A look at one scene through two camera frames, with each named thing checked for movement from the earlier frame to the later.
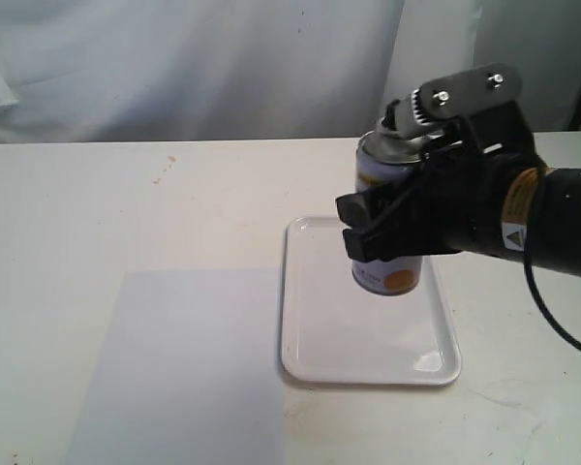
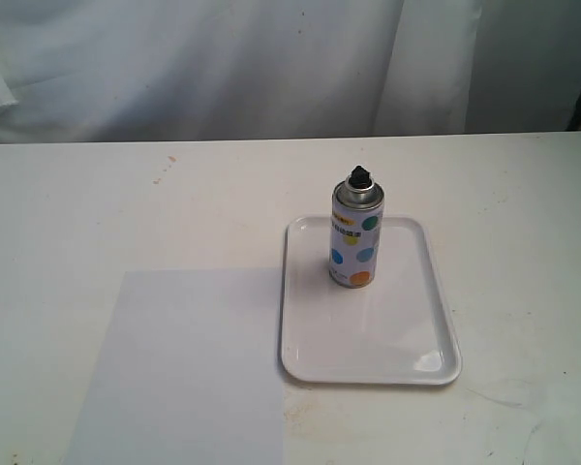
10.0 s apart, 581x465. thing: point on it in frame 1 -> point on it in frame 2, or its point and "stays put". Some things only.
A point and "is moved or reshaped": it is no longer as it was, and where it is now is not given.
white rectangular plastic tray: (332, 332) stays put
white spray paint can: (381, 155) is moved or reshaped
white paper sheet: (189, 373) stays put
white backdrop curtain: (63, 72) stays put
